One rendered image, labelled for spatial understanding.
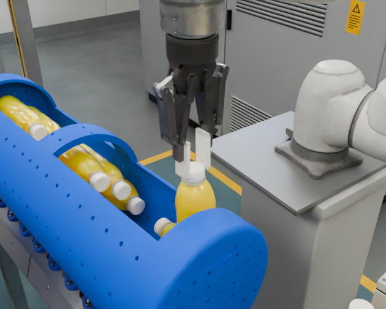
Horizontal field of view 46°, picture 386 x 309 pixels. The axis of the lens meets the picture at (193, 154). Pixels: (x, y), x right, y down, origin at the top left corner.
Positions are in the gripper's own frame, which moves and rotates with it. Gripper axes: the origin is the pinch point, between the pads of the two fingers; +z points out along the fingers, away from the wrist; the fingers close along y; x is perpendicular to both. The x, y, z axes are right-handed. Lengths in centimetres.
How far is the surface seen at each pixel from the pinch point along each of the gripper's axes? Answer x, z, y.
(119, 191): -22.4, 19.2, 1.3
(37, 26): -479, 115, -176
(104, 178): -22.1, 14.1, 4.7
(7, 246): -53, 45, 19
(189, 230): 7.2, 7.3, 7.3
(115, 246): -1.1, 11.3, 15.5
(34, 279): -37, 45, 19
